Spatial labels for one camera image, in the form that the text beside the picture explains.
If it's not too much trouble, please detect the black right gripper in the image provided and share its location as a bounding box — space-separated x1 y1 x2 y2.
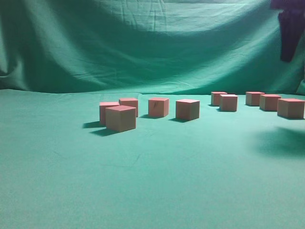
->
270 0 305 62

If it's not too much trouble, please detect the right-column cube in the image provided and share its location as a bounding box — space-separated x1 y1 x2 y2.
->
245 92 264 106
277 98 305 119
259 94 282 112

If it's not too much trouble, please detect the left-column cube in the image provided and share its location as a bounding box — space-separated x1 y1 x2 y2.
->
219 94 238 112
99 102 120 125
105 105 136 132
211 92 227 106

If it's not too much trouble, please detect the pink wooden cube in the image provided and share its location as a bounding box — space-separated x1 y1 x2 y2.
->
119 98 139 117
148 97 170 117

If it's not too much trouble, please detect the green cloth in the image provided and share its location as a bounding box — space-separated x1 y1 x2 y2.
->
0 0 305 229

